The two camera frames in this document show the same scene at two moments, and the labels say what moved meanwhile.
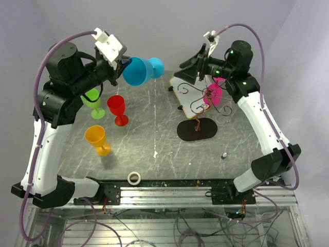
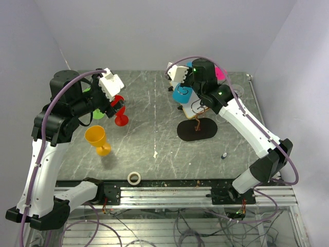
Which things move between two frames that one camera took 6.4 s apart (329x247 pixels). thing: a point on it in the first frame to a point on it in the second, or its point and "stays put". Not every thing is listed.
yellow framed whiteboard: x=190 y=95 stays put
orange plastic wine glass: x=95 y=136 stays put
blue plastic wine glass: x=140 y=71 to x=183 y=94
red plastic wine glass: x=116 y=105 stays put
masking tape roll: x=133 y=183 stays put
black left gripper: x=122 y=64 to x=106 y=107
